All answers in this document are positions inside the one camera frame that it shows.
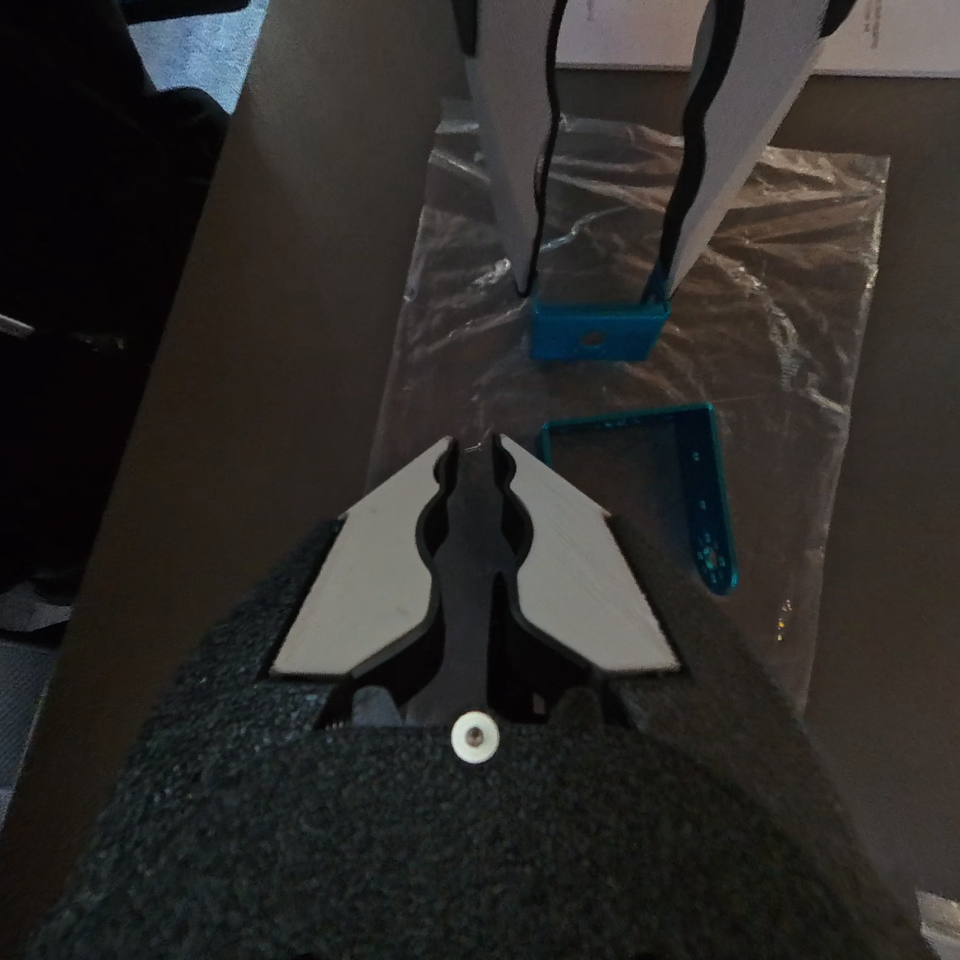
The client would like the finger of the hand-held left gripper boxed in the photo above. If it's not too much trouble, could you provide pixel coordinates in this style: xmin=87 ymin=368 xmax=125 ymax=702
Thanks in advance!
xmin=461 ymin=0 xmax=571 ymax=297
xmin=648 ymin=0 xmax=837 ymax=301

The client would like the assembly instruction manual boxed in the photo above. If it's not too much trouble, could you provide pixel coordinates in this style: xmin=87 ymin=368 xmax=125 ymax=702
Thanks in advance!
xmin=558 ymin=0 xmax=960 ymax=78

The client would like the teal metal U bracket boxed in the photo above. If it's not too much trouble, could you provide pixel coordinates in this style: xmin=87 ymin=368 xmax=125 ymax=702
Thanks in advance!
xmin=540 ymin=402 xmax=740 ymax=597

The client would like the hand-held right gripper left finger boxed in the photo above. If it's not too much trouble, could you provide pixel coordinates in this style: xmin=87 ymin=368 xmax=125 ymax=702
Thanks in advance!
xmin=268 ymin=435 xmax=460 ymax=710

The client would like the large clear plastic bag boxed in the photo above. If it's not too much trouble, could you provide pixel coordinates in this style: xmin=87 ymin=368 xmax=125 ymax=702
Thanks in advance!
xmin=367 ymin=97 xmax=894 ymax=729

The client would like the dark grey desk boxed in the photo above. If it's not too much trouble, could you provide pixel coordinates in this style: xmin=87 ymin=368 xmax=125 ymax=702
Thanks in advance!
xmin=0 ymin=0 xmax=960 ymax=960

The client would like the small teal metal bracket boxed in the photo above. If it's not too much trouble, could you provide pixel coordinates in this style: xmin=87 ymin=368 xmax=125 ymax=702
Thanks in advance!
xmin=531 ymin=273 xmax=670 ymax=366

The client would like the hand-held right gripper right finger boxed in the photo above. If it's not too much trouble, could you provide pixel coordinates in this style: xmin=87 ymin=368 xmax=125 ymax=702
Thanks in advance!
xmin=489 ymin=433 xmax=684 ymax=717

